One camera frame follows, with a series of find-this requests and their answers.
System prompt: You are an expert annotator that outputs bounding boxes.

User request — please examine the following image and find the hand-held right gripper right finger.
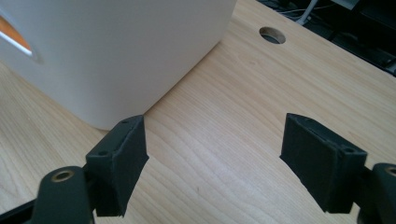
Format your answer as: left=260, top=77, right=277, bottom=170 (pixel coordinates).
left=278, top=112, right=369, bottom=215

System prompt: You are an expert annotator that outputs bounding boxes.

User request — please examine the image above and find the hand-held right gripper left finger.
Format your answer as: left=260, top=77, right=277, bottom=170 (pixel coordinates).
left=85, top=114, right=150, bottom=218

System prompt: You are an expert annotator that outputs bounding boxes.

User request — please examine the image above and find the white plastic storage bin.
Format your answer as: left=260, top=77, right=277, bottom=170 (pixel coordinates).
left=0, top=0, right=238, bottom=132

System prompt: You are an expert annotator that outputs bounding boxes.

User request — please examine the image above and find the white desk frame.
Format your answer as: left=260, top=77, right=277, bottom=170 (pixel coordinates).
left=294, top=0, right=319, bottom=26

